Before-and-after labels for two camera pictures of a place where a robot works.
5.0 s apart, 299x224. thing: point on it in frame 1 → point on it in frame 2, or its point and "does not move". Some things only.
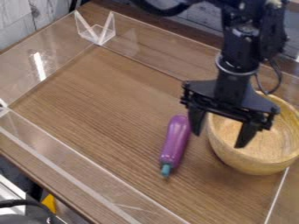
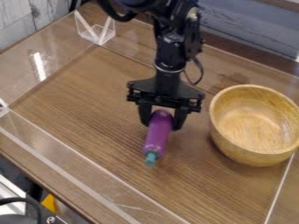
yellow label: (51, 202) does not move
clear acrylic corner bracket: (97, 33) does not move
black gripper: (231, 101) → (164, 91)
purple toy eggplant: (174, 144) → (156, 134)
